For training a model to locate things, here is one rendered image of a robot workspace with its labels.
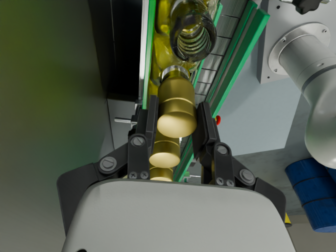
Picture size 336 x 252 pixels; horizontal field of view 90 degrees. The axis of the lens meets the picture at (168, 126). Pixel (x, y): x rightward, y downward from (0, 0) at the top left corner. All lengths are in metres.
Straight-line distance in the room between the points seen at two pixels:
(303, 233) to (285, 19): 6.80
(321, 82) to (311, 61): 0.09
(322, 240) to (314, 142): 6.77
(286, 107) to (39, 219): 1.07
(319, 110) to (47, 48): 0.58
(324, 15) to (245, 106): 0.45
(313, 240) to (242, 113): 6.43
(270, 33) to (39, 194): 0.72
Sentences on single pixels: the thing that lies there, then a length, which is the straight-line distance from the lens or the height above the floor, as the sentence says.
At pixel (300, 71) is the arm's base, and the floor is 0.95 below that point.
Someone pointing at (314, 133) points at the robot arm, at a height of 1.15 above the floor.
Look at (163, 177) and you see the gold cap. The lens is 0.22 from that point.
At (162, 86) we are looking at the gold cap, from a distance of 0.16.
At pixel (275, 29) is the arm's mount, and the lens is 0.73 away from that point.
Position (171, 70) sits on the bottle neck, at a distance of 0.17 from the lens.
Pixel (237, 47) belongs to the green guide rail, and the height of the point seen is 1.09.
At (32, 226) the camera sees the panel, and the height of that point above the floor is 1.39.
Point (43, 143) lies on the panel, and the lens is 0.20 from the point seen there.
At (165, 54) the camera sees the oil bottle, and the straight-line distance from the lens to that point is 0.18.
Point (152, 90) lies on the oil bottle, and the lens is 0.22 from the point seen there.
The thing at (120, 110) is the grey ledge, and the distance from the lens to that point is 0.54.
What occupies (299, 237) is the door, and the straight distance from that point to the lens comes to 7.15.
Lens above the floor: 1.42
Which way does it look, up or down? 41 degrees down
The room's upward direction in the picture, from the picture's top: 179 degrees counter-clockwise
